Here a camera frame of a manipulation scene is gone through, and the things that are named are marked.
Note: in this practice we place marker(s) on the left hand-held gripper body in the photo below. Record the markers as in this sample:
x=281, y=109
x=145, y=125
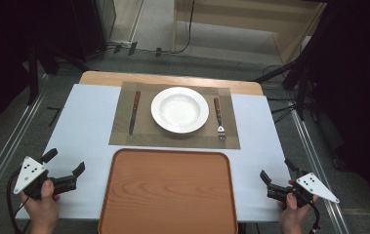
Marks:
x=29, y=174

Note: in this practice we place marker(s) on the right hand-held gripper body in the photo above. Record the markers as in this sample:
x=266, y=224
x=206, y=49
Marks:
x=316, y=187

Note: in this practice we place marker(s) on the brown wooden tray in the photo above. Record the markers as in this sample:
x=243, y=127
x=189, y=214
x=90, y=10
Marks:
x=169, y=195

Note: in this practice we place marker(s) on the person's right hand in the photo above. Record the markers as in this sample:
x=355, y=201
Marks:
x=291, y=216

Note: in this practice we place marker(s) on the person's left hand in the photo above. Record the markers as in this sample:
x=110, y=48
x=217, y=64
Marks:
x=44, y=211

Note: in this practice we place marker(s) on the white table cover board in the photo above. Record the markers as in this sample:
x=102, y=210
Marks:
x=85, y=123

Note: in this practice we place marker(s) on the black tripod stand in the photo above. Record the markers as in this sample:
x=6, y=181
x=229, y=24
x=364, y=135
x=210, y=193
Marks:
x=301, y=84

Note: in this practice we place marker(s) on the black metal stand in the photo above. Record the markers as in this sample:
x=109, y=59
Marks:
x=33, y=71

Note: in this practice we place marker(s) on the brown woven placemat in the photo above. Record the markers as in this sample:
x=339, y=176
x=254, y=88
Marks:
x=146, y=133

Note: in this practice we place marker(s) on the light wooden table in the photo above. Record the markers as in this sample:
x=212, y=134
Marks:
x=107, y=79

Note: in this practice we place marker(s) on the white round plate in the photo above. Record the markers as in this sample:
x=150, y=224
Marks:
x=180, y=109

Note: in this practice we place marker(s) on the black cabinet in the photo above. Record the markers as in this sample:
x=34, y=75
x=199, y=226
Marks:
x=91, y=26

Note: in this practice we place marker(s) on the light wooden shelf unit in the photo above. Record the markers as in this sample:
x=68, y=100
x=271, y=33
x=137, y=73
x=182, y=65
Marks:
x=225, y=16

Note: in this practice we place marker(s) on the metal floor rail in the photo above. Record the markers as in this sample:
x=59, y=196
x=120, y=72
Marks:
x=7, y=156
x=316, y=162

